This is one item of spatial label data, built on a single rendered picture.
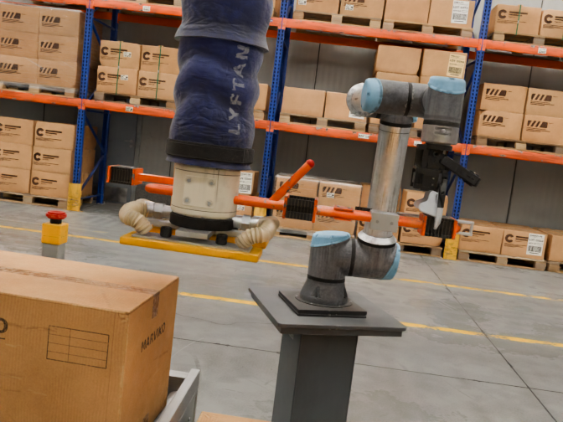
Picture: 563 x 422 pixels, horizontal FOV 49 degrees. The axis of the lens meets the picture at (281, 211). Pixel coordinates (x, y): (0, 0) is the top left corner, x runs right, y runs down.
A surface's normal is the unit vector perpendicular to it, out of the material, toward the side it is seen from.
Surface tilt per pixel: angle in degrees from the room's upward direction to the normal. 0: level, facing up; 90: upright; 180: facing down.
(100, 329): 90
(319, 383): 90
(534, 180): 90
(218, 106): 73
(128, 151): 90
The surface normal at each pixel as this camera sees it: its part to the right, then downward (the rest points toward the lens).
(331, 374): 0.26, 0.15
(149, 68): -0.07, 0.17
